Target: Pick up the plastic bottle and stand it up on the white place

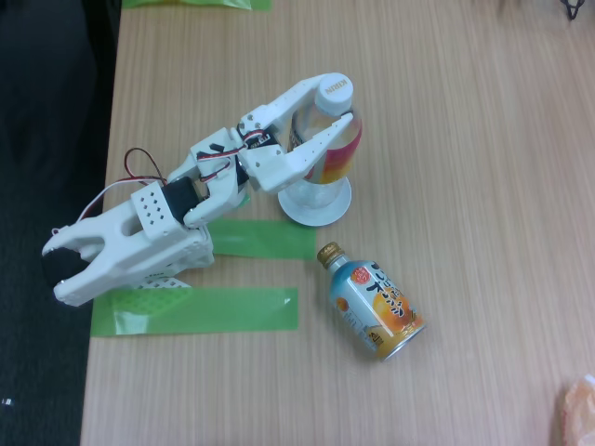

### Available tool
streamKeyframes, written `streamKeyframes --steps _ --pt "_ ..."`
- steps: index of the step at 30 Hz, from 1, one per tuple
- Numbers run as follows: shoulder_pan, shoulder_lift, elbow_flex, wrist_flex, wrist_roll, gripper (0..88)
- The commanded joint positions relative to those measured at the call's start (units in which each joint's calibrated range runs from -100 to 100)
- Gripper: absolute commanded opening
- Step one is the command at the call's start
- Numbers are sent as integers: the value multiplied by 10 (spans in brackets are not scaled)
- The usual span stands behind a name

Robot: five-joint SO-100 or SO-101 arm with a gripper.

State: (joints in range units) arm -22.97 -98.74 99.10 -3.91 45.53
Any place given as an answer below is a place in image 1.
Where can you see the clear plastic bottle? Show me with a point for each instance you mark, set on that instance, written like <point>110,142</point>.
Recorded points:
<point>335,93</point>

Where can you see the orange juice aluminium bottle can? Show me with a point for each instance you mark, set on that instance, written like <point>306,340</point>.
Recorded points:
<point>372,306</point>

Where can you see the small white round plate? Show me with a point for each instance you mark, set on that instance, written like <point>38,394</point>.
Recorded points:
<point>316,219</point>

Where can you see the green tape strip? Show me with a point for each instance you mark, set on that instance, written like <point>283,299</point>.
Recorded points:
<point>232,309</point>
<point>260,238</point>

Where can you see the green plastic sheet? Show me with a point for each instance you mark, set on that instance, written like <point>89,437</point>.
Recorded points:
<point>260,3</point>

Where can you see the orange plastic bag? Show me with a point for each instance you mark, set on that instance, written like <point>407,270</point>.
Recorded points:
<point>581,411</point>

